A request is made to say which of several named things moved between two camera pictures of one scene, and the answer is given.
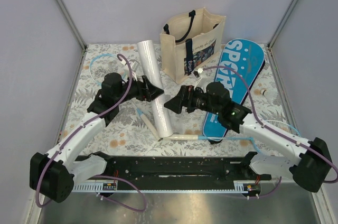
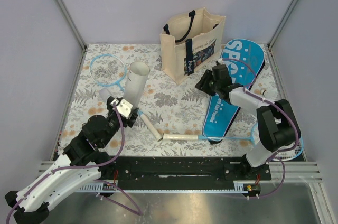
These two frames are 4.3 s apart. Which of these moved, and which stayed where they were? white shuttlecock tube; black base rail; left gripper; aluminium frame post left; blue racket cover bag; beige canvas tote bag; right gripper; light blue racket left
Moved: white shuttlecock tube; right gripper; left gripper
Stayed: light blue racket left; black base rail; blue racket cover bag; aluminium frame post left; beige canvas tote bag
